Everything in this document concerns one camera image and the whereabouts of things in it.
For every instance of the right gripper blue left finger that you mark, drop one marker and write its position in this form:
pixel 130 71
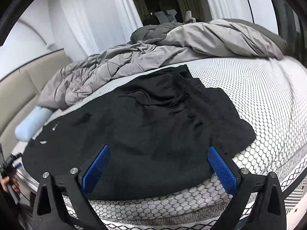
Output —
pixel 61 202

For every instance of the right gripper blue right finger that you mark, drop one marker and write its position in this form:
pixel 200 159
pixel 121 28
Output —
pixel 268 210

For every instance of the black pants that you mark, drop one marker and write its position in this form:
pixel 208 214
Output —
pixel 158 126

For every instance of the person's left hand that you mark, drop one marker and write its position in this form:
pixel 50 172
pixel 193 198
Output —
pixel 12 182

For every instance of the light blue bolster pillow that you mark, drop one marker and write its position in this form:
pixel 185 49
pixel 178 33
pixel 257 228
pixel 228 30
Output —
pixel 32 123

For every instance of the beige upholstered headboard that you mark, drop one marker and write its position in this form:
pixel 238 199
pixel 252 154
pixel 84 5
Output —
pixel 20 91

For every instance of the white hexagon pattern mattress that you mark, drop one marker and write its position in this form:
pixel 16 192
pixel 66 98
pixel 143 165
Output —
pixel 270 95

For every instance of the white sheer curtain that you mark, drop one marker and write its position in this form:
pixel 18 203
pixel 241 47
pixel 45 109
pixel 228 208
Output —
pixel 85 27

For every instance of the grey quilted comforter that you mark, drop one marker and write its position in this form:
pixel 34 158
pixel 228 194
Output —
pixel 154 46

